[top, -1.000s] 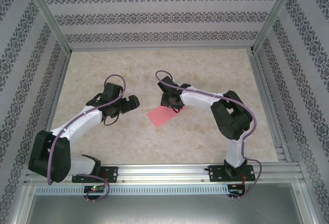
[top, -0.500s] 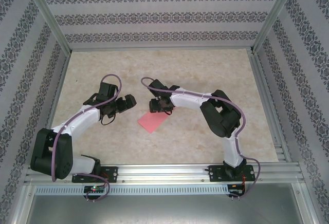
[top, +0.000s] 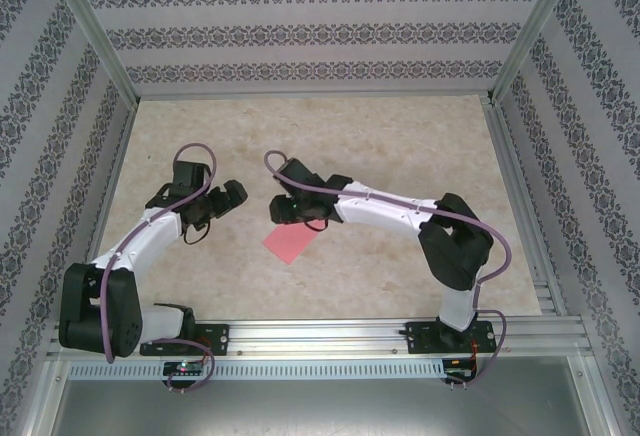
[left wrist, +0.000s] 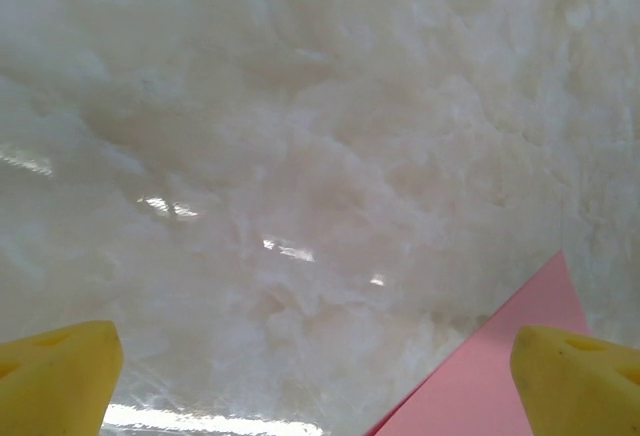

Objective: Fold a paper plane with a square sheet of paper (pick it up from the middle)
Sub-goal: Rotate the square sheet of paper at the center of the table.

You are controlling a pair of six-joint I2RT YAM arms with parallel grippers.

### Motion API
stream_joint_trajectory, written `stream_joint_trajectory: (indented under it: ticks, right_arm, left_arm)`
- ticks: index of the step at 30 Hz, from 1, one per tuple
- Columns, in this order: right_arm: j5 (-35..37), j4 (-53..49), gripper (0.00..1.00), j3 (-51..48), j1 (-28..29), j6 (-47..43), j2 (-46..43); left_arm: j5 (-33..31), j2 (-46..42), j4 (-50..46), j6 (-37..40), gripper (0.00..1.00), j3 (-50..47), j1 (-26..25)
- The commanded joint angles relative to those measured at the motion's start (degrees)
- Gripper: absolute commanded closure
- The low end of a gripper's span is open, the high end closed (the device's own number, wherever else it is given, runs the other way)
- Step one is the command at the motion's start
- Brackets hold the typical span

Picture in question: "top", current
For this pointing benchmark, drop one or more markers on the right circuit board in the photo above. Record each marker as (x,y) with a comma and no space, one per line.
(457,368)

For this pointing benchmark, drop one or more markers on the left circuit board, green light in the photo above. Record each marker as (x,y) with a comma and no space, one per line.
(182,368)

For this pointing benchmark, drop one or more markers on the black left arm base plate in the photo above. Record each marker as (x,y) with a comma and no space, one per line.
(217,338)

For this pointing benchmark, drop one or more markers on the grey sheet metal tray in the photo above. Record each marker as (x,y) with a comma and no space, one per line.
(320,411)

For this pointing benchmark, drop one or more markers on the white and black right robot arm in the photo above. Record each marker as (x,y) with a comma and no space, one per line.
(380,211)

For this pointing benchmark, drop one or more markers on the aluminium frame post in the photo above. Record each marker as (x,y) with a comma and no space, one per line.
(92,31)
(537,31)

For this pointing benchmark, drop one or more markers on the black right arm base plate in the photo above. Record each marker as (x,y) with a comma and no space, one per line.
(417,338)

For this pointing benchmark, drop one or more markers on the pink paper sheet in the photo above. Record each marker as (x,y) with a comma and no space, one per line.
(292,246)

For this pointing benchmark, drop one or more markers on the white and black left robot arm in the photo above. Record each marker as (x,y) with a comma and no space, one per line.
(155,241)

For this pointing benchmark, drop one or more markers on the aluminium mounting rail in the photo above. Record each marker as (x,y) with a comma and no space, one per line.
(310,338)

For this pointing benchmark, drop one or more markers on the aluminium side rail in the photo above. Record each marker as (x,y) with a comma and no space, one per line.
(102,196)
(525,211)

